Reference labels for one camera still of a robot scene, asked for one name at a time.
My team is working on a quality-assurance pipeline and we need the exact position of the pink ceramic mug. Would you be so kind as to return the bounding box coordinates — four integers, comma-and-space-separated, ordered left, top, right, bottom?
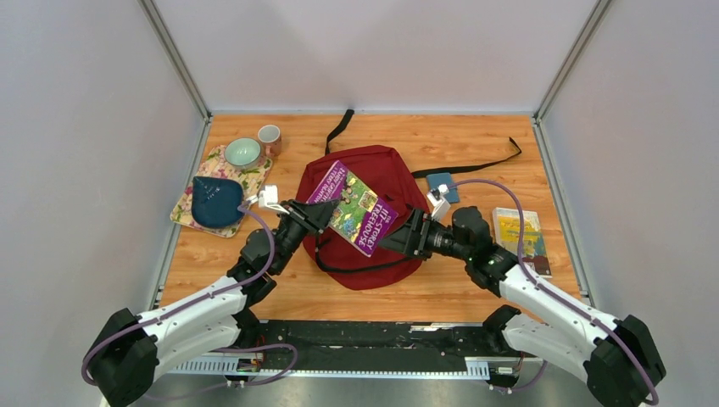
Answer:
257, 125, 282, 159

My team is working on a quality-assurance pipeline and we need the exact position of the red backpack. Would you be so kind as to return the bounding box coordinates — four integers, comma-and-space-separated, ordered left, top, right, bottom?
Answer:
295, 109, 523, 292

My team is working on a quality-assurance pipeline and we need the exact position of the blue card wallet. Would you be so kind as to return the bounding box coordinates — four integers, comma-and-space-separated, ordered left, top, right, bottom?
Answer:
426, 172, 460, 204

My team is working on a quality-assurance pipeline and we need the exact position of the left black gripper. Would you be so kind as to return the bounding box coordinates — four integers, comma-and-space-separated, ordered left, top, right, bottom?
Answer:
272, 198, 339, 275

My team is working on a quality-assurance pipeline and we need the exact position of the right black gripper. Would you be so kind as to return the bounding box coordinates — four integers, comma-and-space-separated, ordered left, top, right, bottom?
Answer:
376, 208, 471, 263

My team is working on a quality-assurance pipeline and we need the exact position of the dark blue leaf plate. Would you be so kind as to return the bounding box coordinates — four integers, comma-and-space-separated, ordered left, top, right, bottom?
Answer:
191, 176, 244, 229

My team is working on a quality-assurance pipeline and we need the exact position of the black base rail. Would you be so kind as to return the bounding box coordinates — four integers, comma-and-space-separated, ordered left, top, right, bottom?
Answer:
232, 320, 526, 387

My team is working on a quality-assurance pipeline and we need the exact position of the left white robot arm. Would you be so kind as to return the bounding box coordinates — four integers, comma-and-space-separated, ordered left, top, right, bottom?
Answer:
81, 199, 338, 406

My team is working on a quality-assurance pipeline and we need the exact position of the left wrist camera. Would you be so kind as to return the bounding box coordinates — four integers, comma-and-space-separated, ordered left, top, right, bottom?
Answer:
245, 184, 289, 215

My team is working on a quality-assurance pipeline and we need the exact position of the purple treehouse book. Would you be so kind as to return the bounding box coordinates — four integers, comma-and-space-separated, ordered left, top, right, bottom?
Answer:
307, 160, 399, 257

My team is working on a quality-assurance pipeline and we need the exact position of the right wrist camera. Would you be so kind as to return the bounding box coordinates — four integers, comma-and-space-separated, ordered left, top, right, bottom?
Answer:
426, 185, 451, 221

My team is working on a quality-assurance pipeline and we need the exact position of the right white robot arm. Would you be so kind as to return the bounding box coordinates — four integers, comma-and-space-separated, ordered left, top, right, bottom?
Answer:
380, 206, 666, 406

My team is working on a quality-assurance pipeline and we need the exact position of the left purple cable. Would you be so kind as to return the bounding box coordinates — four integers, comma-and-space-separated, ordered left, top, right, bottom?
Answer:
81, 193, 298, 403

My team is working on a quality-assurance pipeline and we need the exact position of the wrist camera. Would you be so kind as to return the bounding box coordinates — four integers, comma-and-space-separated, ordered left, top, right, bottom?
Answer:
426, 185, 451, 221
245, 184, 289, 215

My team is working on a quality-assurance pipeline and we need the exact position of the yellow picture book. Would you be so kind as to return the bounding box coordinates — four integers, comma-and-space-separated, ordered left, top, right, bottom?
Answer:
491, 207, 554, 279

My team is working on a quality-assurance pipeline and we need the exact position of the light green ceramic bowl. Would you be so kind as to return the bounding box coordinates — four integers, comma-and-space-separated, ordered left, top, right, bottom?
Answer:
224, 137, 263, 170

